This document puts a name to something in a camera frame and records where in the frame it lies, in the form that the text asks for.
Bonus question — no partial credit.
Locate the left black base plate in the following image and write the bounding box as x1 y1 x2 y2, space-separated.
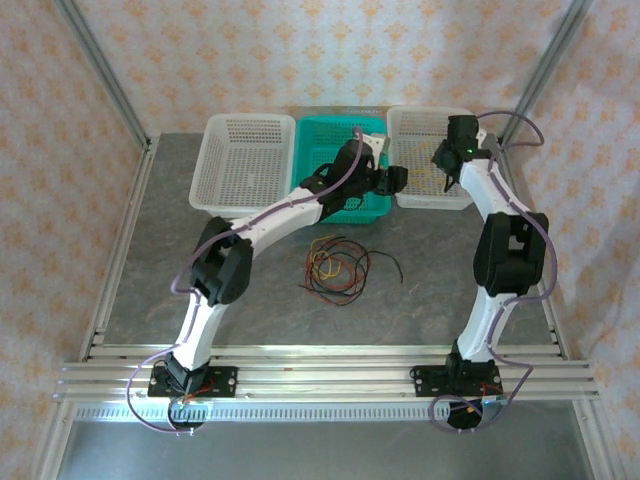
147 365 239 400

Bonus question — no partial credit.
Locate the teal plastic mesh basket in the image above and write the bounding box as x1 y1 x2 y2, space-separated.
292 115 394 226

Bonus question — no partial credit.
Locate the grey slotted cable duct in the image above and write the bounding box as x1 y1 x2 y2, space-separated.
74 402 501 424

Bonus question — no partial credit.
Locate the aluminium frame leg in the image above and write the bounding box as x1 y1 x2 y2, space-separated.
574 399 619 480
37 399 76 480

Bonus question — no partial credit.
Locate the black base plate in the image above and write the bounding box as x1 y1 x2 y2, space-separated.
409 365 504 400
147 365 239 400

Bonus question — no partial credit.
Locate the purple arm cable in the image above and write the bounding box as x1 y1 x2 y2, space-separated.
430 110 560 435
125 125 369 437

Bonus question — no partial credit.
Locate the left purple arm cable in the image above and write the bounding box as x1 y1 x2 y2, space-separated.
125 125 369 437

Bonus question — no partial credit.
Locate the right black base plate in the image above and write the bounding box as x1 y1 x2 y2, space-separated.
409 365 504 400

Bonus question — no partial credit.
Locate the thin yellow cable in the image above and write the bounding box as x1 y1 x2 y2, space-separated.
402 141 451 194
310 238 354 281

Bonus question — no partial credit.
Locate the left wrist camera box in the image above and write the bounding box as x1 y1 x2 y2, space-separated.
360 130 391 169

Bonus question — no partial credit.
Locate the grey metal lower panel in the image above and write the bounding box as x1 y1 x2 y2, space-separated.
49 419 596 480

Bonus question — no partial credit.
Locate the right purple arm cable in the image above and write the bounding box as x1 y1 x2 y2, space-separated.
430 110 560 435

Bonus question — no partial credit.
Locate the aluminium table side rail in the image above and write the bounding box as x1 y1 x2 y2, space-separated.
499 137 571 361
79 134 157 361

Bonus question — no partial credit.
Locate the aluminium frame post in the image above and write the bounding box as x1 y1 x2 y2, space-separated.
53 0 154 151
497 0 596 149

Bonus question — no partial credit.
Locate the aluminium mounting rail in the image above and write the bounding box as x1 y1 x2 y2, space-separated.
52 344 601 404

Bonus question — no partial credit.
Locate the white plastic mesh basket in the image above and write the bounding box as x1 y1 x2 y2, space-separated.
386 104 489 210
188 112 297 221

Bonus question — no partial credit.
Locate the thin black cable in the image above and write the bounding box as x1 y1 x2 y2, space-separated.
298 249 371 301
298 236 404 296

